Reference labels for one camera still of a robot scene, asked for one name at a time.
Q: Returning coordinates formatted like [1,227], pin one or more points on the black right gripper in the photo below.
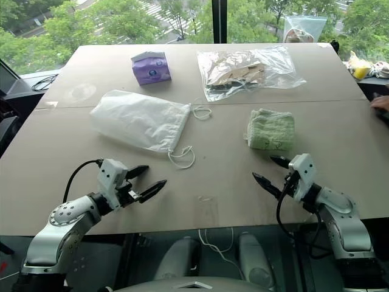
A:
[291,182]

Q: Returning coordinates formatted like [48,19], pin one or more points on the silver robot leg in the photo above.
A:
[256,261]
[177,258]

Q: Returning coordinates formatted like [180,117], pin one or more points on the patterned cloth bundle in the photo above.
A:
[381,69]

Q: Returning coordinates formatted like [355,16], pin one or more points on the green folded towel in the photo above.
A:
[270,130]

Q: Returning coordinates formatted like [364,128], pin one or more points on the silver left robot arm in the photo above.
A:
[65,216]

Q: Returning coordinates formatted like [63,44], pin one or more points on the silver robot torso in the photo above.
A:
[194,284]

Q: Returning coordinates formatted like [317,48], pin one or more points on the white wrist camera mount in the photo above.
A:
[303,173]
[111,179]

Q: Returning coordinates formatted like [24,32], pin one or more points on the yellow plush toy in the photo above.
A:
[359,68]

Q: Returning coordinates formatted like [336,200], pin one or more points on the silver right robot leg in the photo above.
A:
[256,261]

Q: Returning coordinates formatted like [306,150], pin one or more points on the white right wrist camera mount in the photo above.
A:
[303,173]

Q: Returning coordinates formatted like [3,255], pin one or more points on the black window frame post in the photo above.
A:
[219,21]

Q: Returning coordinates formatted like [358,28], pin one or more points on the clear zip bag blue seal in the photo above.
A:
[304,28]

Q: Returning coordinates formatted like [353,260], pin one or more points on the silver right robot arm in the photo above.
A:
[343,219]

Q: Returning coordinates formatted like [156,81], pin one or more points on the silver left robot leg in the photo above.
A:
[177,258]

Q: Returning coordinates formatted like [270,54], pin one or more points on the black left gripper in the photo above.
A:
[130,193]

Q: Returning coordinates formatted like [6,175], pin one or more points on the clear bag with cardboard pieces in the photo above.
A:
[246,72]

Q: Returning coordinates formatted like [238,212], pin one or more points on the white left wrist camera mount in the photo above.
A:
[111,179]

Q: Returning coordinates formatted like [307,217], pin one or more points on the person's hand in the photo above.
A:
[381,103]

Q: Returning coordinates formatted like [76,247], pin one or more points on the purple tissue pack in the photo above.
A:
[151,68]

